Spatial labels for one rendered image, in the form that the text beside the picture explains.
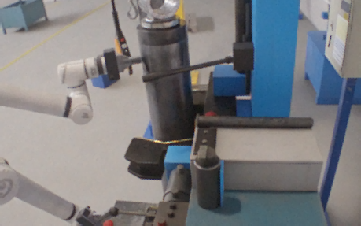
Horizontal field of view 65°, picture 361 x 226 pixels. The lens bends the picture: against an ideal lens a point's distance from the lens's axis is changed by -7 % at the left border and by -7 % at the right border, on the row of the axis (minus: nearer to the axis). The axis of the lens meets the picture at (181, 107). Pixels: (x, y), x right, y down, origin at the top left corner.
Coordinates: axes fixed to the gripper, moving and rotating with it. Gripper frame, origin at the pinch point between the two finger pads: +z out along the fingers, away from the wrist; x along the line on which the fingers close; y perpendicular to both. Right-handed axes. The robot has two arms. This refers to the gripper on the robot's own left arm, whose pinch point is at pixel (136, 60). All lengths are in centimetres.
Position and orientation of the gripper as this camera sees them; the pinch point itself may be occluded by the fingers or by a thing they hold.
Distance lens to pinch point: 134.6
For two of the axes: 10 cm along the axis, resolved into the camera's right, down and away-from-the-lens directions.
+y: 2.3, 4.7, -8.5
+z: 9.7, -1.9, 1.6
